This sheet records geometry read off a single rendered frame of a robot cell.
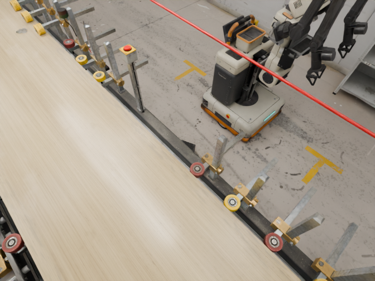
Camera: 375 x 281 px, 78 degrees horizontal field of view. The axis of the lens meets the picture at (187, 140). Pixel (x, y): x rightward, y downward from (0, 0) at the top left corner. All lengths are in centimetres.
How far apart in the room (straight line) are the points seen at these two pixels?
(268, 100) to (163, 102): 117
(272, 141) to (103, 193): 185
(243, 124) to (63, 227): 169
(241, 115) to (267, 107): 28
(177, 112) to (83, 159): 150
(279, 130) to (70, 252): 222
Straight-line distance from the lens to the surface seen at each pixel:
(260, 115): 239
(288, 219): 133
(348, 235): 149
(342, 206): 256
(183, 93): 286
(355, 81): 350
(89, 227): 124
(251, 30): 225
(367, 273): 117
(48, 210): 135
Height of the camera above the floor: 203
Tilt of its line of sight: 57 degrees down
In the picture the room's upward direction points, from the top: 2 degrees clockwise
